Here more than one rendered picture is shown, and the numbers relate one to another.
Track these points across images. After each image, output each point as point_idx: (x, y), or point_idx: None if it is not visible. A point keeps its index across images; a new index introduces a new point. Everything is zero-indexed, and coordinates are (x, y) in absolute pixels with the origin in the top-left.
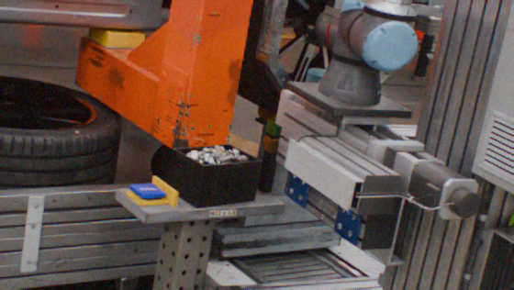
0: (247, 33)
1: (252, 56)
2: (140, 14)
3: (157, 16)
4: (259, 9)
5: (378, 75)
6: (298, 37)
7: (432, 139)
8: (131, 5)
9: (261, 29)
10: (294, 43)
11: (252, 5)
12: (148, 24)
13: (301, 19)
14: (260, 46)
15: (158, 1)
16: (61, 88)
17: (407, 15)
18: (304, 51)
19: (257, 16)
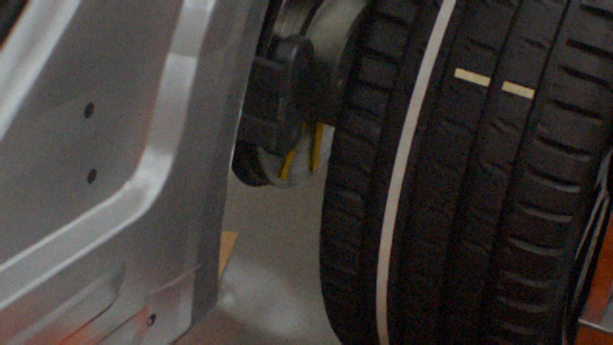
0: (557, 287)
1: (553, 334)
2: (176, 306)
3: (213, 279)
4: (586, 202)
5: None
6: (593, 198)
7: None
8: (154, 300)
9: (602, 266)
10: (589, 223)
11: (580, 203)
12: (192, 320)
13: (609, 153)
14: (600, 315)
15: (215, 235)
16: None
17: None
18: (590, 225)
19: (579, 225)
